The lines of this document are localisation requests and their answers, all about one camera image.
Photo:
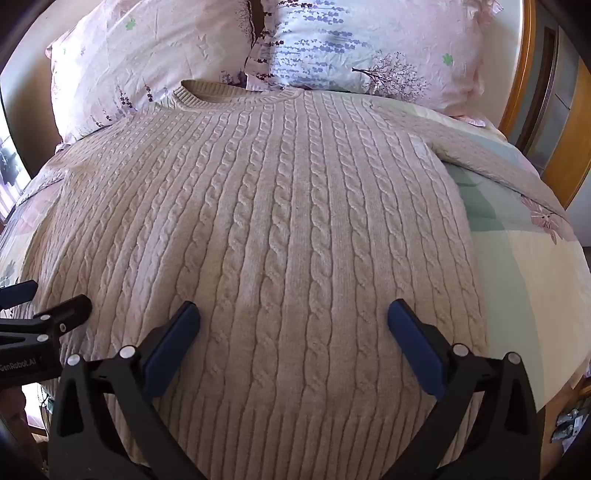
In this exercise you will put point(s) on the wooden headboard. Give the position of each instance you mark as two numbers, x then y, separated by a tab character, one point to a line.
540	92

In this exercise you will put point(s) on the pink and blue floral pillow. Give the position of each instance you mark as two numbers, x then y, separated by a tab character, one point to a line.
369	46

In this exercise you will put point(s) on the pastel patchwork floral quilt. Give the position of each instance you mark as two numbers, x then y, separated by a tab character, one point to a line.
517	258

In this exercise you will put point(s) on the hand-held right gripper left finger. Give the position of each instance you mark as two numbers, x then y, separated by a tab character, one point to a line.
171	339

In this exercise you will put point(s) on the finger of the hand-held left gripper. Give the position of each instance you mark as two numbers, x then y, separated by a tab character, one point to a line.
69	311
21	291

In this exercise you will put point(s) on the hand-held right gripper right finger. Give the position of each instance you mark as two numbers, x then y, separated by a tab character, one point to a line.
414	341

